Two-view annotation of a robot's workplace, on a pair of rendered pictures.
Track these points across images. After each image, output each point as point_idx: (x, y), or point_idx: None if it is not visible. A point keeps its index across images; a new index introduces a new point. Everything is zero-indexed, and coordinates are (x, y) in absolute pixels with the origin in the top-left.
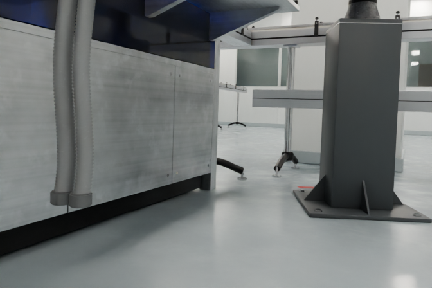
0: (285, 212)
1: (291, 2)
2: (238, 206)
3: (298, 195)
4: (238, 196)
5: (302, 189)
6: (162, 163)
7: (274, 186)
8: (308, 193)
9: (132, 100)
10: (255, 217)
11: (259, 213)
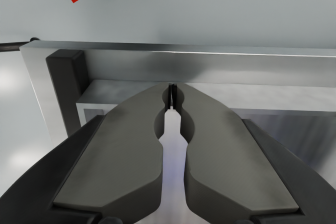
0: None
1: (206, 46)
2: (200, 27)
3: None
4: (163, 43)
5: None
6: None
7: (95, 27)
8: None
9: None
10: (229, 1)
11: (215, 2)
